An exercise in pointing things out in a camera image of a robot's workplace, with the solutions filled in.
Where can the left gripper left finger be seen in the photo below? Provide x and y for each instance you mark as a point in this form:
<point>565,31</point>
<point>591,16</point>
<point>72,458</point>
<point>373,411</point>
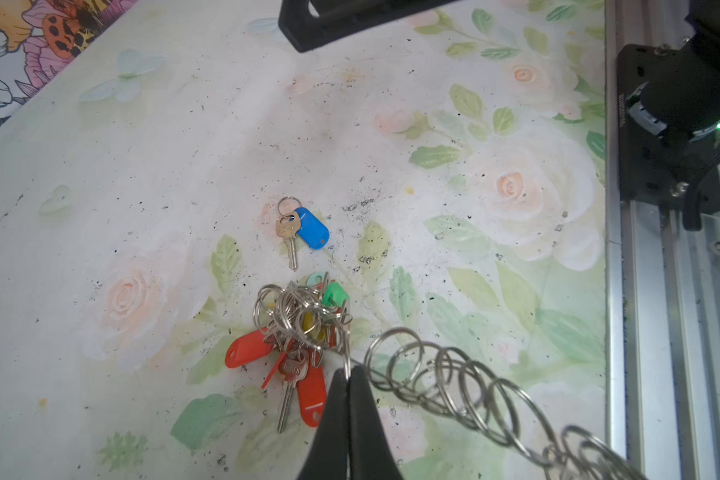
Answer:
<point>328,457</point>

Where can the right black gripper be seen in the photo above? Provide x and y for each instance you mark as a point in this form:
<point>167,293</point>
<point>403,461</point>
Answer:
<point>309,25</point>

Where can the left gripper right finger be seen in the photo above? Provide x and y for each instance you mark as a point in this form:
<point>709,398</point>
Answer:
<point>369,454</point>

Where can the blue tagged key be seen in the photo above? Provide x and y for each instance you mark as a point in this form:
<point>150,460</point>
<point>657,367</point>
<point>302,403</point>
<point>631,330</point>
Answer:
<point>296,221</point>

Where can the red key tag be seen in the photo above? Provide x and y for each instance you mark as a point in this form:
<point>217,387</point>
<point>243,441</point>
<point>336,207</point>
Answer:
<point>248,348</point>

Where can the green key tag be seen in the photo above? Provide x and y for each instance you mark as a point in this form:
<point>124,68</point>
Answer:
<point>334,296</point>

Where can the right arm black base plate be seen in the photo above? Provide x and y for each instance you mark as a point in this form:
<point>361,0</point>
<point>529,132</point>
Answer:
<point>666,150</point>

